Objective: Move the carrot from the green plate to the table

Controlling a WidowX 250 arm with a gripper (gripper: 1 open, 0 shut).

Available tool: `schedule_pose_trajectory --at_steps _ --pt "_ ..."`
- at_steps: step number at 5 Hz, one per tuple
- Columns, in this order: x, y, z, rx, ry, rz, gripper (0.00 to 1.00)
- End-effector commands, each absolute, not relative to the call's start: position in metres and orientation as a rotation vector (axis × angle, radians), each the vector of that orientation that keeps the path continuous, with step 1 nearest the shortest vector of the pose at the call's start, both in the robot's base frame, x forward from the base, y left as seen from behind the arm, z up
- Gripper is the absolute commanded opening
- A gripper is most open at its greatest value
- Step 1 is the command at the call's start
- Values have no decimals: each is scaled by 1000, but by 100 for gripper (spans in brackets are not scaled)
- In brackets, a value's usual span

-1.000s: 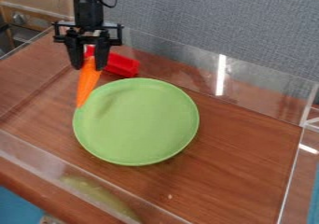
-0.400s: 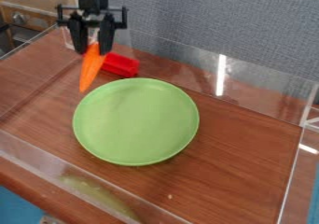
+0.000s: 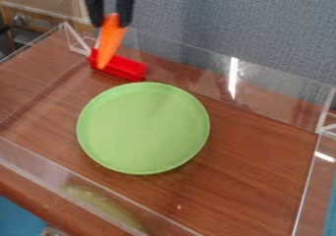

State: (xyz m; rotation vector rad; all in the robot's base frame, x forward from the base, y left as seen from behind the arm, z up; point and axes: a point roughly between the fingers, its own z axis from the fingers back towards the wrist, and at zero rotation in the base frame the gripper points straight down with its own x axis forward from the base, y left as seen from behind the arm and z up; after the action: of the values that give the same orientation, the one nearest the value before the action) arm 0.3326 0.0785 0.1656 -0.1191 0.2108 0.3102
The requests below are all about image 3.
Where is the orange toy carrot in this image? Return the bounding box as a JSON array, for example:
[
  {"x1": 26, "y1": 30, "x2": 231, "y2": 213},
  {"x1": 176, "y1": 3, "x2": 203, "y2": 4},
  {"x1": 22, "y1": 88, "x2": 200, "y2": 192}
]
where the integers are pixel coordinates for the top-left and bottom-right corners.
[{"x1": 98, "y1": 13, "x2": 127, "y2": 69}]

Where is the green round plate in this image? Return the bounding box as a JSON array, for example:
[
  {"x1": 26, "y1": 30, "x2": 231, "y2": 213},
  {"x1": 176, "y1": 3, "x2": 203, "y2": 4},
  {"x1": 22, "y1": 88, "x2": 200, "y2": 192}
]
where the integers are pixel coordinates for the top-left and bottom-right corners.
[{"x1": 76, "y1": 83, "x2": 211, "y2": 175}]

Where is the red plastic block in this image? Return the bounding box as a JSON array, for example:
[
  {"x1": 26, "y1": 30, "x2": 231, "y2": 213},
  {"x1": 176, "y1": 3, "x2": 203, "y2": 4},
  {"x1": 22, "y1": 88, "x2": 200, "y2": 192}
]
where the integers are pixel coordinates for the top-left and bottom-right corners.
[{"x1": 87, "y1": 48, "x2": 147, "y2": 82}]

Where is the clear acrylic enclosure wall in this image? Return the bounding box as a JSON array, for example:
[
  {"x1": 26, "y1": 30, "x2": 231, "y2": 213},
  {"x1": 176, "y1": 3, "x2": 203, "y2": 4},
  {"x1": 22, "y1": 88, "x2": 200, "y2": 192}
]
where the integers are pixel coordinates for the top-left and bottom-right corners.
[{"x1": 0, "y1": 29, "x2": 336, "y2": 236}]

